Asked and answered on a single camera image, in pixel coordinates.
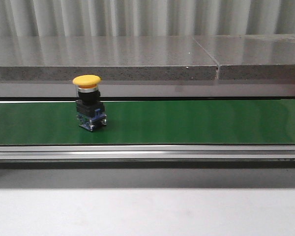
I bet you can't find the yellow mushroom push button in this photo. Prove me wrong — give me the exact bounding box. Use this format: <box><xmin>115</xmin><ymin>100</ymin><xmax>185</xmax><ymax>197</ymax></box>
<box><xmin>73</xmin><ymin>75</ymin><xmax>107</xmax><ymax>132</ymax></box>

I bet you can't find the green conveyor belt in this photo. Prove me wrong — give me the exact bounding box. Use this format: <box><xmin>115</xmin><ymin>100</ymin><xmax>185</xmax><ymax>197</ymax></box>
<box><xmin>0</xmin><ymin>99</ymin><xmax>295</xmax><ymax>145</ymax></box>

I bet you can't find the grey stone ledge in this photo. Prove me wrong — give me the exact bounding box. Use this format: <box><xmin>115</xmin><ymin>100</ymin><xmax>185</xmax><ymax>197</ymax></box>
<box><xmin>0</xmin><ymin>34</ymin><xmax>295</xmax><ymax>84</ymax></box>

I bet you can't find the aluminium conveyor frame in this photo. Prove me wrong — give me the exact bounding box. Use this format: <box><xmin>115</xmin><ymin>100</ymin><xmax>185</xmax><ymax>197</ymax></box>
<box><xmin>0</xmin><ymin>145</ymin><xmax>295</xmax><ymax>169</ymax></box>

